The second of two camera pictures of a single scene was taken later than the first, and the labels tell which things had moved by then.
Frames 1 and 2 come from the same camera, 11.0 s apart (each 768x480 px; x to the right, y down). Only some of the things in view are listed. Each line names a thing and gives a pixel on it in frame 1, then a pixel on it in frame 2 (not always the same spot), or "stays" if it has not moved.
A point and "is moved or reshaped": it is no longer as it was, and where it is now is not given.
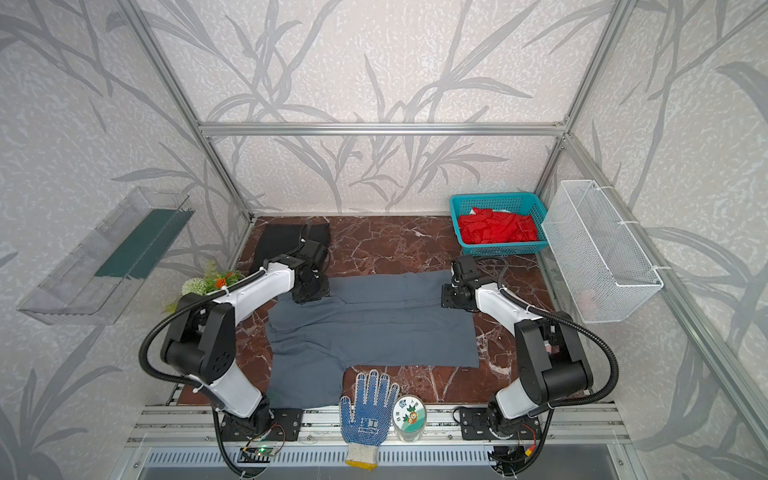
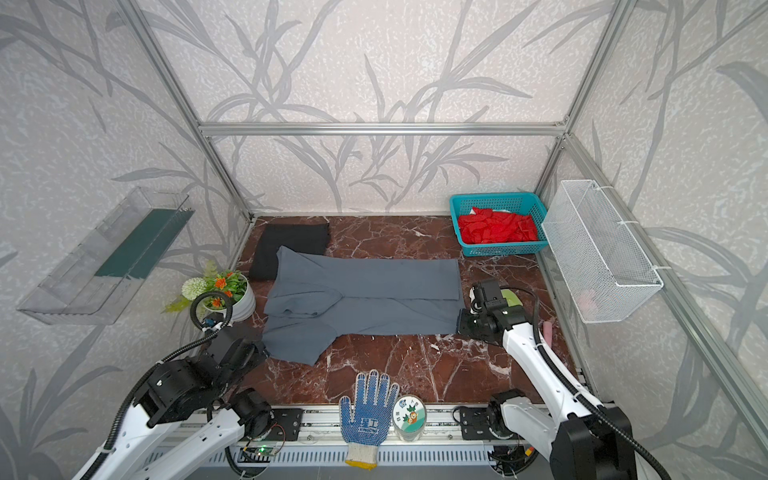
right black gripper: x=452 y=297 → x=469 y=324
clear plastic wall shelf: x=93 y=285 stays
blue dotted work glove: x=365 y=428 stays
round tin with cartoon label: x=409 y=416 stays
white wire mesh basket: x=599 y=262 stays
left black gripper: x=311 y=291 → x=241 y=346
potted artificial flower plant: x=212 y=281 stays
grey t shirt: x=381 y=320 is moved or reshaped
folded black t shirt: x=277 y=239 stays
